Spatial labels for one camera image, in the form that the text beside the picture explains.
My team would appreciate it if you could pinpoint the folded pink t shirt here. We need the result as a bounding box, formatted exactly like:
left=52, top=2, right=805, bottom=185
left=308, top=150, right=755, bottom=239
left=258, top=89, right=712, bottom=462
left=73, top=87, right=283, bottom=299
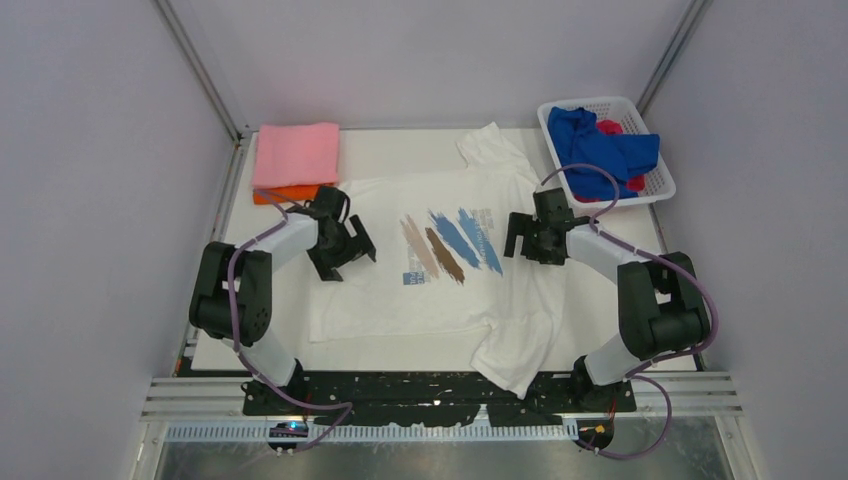
left=252, top=122, right=340, bottom=189

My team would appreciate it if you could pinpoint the folded orange t shirt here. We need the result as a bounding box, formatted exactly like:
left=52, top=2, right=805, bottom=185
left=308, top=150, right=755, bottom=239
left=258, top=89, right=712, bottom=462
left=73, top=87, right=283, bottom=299
left=252, top=183, right=335, bottom=205

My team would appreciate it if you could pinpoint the red t shirt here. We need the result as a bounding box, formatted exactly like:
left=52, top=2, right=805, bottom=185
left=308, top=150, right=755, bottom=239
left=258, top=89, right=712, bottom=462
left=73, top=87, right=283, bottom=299
left=566, top=120, right=659, bottom=202

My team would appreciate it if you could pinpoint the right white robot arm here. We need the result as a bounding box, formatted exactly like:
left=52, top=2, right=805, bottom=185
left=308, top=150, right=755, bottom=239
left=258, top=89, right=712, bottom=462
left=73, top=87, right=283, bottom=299
left=504, top=189, right=712, bottom=411

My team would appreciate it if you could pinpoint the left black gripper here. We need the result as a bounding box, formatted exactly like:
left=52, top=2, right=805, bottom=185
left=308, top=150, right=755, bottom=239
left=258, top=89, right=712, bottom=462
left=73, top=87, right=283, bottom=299
left=307, top=216, right=373, bottom=282

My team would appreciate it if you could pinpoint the white printed t shirt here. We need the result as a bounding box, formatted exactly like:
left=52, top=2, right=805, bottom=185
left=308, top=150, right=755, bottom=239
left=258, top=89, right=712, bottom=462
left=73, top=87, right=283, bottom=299
left=309, top=124, right=565, bottom=397

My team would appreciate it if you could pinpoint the white slotted cable duct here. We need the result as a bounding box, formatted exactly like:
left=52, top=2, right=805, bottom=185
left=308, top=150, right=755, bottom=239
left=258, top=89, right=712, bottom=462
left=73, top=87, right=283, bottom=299
left=164, top=420, right=578, bottom=444

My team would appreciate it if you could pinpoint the blue t shirt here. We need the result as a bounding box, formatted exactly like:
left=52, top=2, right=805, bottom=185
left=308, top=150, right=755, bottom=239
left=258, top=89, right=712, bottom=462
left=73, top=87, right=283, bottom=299
left=547, top=107, right=660, bottom=202

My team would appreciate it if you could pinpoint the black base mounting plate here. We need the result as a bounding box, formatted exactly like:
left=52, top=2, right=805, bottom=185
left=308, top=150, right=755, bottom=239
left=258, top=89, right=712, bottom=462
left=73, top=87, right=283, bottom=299
left=241, top=371, right=636, bottom=427

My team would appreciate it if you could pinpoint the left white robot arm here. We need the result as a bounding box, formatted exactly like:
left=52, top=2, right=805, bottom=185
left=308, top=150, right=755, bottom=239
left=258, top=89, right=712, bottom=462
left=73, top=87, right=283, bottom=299
left=188, top=186, right=376, bottom=414

